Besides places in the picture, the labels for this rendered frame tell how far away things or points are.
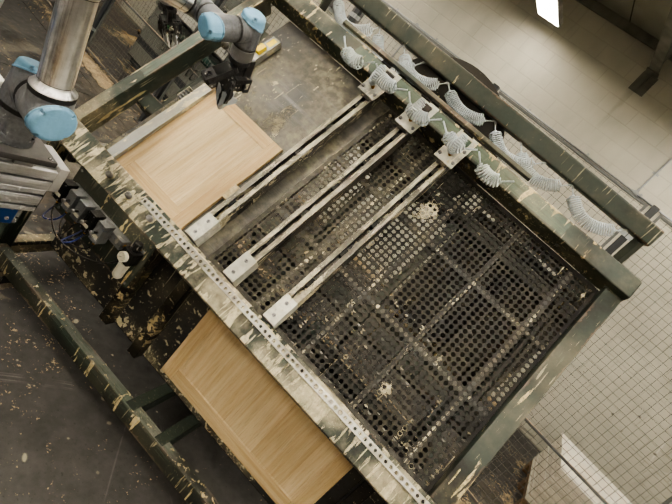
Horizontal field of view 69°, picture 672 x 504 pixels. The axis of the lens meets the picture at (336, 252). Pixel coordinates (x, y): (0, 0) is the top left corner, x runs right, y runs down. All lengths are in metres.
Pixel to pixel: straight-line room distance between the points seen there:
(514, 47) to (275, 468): 5.95
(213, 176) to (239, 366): 0.83
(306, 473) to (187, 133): 1.55
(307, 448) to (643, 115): 5.56
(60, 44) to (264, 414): 1.56
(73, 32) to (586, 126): 5.94
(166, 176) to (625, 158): 5.41
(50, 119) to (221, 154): 0.93
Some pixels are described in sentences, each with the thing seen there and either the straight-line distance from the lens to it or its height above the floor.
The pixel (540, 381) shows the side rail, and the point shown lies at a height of 1.41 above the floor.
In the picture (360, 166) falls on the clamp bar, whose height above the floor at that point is 1.53.
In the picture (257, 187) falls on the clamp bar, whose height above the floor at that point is 1.21.
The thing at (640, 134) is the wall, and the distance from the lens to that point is 6.68.
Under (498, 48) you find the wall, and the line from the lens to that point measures 7.11.
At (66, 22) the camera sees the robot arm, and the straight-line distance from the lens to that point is 1.42.
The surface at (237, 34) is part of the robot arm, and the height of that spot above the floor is 1.66.
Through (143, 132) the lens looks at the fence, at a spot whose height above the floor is 1.04.
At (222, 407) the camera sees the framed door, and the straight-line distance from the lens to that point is 2.34.
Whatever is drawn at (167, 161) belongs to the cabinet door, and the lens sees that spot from 2.27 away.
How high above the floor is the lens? 1.77
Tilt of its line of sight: 16 degrees down
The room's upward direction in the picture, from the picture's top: 41 degrees clockwise
